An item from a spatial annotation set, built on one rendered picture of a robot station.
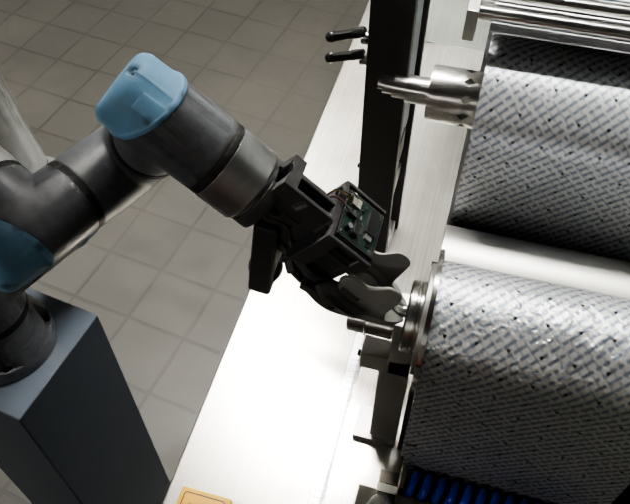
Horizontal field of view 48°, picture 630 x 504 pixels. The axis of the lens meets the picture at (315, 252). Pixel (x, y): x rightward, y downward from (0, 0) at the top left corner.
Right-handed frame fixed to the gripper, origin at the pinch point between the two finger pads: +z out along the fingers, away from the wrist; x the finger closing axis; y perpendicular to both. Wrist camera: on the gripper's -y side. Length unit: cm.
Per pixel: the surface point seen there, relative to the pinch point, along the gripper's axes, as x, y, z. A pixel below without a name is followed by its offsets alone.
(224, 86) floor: 174, -156, 8
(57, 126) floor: 134, -191, -34
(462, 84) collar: 22.2, 11.6, -6.6
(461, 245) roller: 10.4, 4.1, 4.5
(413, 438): -7.8, -6.1, 12.2
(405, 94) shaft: 22.0, 5.7, -9.5
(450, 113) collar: 20.4, 9.1, -5.3
